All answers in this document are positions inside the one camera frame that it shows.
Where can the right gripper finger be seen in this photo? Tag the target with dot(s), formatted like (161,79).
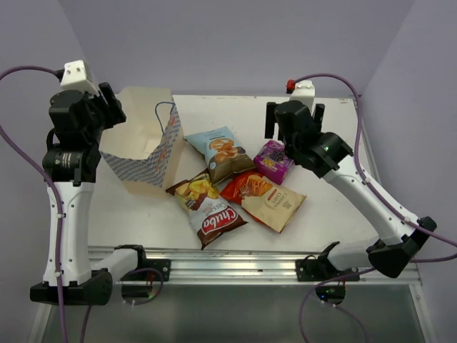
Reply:
(270,121)
(318,116)

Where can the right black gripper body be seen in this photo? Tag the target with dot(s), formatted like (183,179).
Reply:
(280,136)

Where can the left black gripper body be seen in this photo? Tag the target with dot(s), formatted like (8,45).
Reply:
(98,111)

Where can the blue patterned paper bag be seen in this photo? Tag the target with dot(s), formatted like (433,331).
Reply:
(145,150)

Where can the light blue cassava chips bag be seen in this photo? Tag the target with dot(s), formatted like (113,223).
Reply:
(223,154)

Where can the brown Chuba cassava chips bag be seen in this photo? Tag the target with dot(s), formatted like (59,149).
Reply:
(210,215)

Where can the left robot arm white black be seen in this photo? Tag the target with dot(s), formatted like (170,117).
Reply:
(70,163)

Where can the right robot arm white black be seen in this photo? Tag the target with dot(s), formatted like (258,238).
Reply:
(400,233)

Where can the orange cream cassava chips bag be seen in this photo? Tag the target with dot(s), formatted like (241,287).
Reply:
(267,202)

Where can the purple snack packet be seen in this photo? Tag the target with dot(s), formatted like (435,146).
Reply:
(272,161)

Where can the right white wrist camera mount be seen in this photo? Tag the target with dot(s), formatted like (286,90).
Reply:
(303,91)

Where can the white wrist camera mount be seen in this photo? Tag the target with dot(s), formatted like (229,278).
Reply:
(303,91)
(77,76)

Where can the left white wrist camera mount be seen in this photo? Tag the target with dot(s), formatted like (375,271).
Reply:
(77,76)

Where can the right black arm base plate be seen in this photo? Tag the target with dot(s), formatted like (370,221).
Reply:
(311,269)

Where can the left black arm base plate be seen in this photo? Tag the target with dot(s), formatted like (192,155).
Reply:
(159,262)

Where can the aluminium mounting rail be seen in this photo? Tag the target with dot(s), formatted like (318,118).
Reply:
(219,267)

